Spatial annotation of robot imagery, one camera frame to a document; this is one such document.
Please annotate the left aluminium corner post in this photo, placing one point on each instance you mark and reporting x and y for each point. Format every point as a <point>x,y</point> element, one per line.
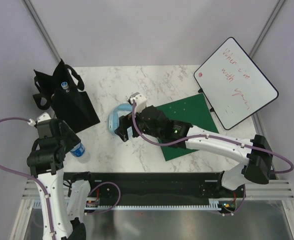
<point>42,29</point>

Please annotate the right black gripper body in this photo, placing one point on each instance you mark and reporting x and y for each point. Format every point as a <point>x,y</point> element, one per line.
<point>143,129</point>

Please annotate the right aluminium corner post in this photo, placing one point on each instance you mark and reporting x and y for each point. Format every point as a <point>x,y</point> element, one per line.
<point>267,26</point>

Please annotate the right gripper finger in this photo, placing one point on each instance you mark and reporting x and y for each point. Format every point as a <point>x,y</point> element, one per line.
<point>122,132</point>
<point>126,121</point>

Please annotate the green binder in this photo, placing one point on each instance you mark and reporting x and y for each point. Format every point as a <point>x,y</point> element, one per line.
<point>193,110</point>

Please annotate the white whiteboard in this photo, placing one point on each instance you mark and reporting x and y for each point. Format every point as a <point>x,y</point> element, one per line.
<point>233,84</point>

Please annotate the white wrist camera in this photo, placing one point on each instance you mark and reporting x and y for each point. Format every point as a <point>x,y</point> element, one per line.
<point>41,118</point>
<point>140,102</point>

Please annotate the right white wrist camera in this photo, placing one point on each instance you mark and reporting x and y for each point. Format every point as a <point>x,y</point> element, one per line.
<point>140,102</point>

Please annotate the black canvas bag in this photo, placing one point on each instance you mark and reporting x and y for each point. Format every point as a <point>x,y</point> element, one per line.
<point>74,107</point>

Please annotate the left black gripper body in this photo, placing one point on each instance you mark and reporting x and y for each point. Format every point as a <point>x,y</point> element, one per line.
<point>68,138</point>

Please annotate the white cable duct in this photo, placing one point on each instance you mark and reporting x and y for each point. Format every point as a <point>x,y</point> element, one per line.
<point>212,205</point>

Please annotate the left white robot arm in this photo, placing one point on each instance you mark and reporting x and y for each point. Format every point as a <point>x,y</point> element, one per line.
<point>61,220</point>

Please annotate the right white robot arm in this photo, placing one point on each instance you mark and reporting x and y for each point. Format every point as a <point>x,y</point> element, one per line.
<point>253,155</point>

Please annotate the aluminium corner post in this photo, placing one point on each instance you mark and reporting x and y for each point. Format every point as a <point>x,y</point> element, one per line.
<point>267,26</point>
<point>42,29</point>

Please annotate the light blue headphones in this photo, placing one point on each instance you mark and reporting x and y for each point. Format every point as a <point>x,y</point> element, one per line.
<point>113,118</point>

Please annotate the plastic water bottle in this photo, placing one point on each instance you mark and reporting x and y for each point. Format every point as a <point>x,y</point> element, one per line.
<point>65,86</point>
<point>80,152</point>

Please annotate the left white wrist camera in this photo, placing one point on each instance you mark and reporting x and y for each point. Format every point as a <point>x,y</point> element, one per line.
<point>41,118</point>

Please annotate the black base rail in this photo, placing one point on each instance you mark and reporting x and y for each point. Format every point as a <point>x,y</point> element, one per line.
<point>156,188</point>

